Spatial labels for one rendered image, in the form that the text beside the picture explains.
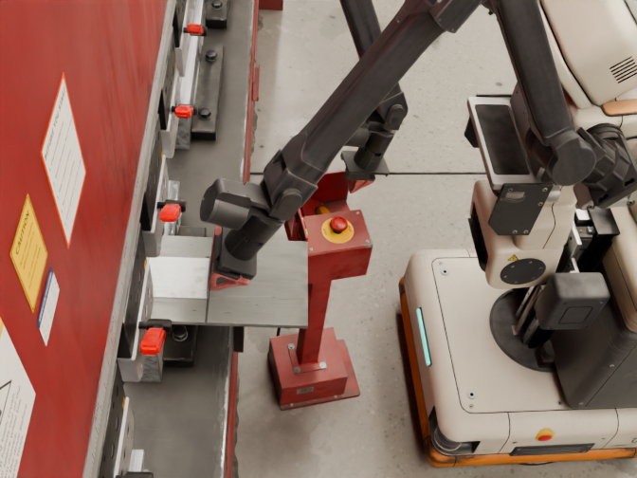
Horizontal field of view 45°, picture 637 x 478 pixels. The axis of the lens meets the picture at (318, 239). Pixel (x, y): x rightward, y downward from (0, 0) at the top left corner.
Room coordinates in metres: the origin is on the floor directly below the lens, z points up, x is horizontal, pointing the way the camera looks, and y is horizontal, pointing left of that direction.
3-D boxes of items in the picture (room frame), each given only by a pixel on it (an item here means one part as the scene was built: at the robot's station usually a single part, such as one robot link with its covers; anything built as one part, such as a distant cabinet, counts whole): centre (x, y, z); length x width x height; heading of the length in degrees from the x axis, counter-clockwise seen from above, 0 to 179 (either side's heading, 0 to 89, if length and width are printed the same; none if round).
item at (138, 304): (0.51, 0.26, 1.26); 0.15 x 0.09 x 0.17; 7
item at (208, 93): (1.34, 0.30, 0.89); 0.30 x 0.05 x 0.03; 7
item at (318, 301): (1.11, -0.01, 0.39); 0.05 x 0.05 x 0.54; 20
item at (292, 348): (1.11, -0.01, 0.13); 0.10 x 0.10 x 0.01; 20
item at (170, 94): (0.91, 0.30, 1.26); 0.15 x 0.09 x 0.17; 7
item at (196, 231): (0.78, 0.23, 0.89); 0.30 x 0.05 x 0.03; 7
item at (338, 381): (1.12, -0.04, 0.06); 0.25 x 0.20 x 0.12; 110
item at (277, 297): (0.75, 0.14, 1.00); 0.26 x 0.18 x 0.01; 97
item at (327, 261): (1.11, -0.01, 0.75); 0.20 x 0.16 x 0.18; 20
